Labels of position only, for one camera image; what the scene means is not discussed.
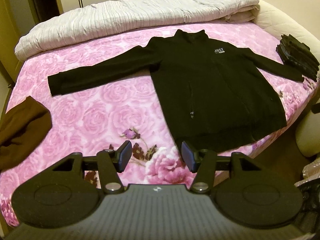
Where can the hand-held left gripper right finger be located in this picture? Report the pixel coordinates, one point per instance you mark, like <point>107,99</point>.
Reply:
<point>188,155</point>

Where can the stack of folded dark clothes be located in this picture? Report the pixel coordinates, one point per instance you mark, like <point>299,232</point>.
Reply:
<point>298,56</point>

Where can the brown garment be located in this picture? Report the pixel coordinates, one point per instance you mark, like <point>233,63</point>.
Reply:
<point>22,130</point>

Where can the cream padded stool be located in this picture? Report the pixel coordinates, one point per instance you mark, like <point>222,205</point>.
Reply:
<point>308,135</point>

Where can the white quilt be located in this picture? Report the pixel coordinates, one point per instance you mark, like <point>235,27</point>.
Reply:
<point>125,17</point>

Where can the black zip jacket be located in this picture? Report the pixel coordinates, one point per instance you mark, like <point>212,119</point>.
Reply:
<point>212,85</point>

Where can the cream padded headboard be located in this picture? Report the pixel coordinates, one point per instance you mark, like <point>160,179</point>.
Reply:
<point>282,20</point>

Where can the clear plastic bag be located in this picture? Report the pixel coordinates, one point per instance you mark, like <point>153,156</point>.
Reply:
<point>312,171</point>

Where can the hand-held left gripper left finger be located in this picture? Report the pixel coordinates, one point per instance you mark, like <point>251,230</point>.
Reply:
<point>125,153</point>

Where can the pink floral blanket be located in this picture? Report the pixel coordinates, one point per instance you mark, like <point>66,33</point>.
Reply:
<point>100,110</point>

